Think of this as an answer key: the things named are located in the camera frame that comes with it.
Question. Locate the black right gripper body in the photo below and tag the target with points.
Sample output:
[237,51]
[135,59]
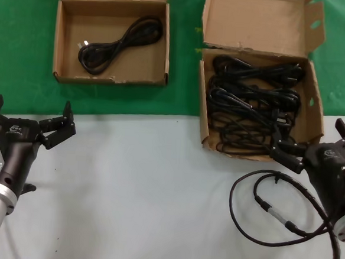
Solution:
[326,170]

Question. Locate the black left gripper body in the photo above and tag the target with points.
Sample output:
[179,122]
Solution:
[20,148]

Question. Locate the shallow brown cardboard box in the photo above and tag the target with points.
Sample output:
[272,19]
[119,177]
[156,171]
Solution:
[73,19]

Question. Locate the deep brown cardboard box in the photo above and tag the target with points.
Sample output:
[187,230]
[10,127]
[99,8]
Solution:
[257,22]

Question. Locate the green table cloth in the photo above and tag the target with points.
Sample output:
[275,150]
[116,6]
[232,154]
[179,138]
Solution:
[19,35]

